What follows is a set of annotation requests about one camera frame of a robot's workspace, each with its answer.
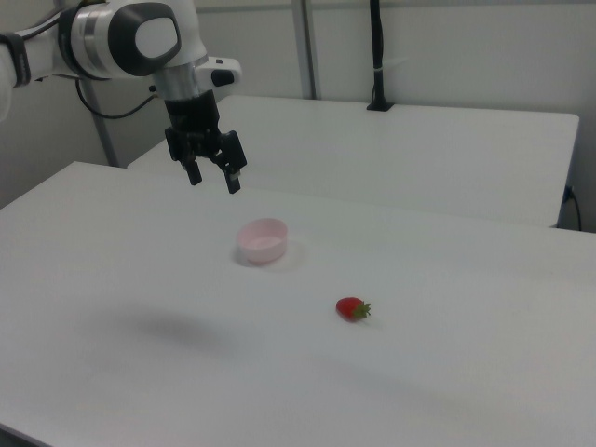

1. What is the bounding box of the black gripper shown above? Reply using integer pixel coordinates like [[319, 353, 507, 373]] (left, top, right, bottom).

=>
[[163, 89, 248, 195]]

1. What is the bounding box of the red strawberry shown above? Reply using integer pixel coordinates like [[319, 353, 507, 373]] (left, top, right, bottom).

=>
[[335, 296, 373, 323]]

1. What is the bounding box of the pink plastic bowl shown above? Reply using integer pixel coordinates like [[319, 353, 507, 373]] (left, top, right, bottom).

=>
[[236, 217, 289, 266]]

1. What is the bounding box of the white side table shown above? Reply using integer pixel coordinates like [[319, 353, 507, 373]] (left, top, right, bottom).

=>
[[127, 95, 581, 229]]

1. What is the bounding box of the black pole with clamp base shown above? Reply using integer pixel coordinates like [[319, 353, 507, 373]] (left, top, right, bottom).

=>
[[366, 0, 396, 113]]

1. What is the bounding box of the grey slanted frame post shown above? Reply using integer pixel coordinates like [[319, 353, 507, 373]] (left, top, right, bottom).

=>
[[86, 79, 118, 168]]

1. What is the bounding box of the grey partition frame post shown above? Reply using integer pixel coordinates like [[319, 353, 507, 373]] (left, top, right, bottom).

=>
[[292, 0, 323, 101]]

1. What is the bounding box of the black cable at table side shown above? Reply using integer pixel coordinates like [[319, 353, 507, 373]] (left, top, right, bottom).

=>
[[564, 185, 584, 232]]

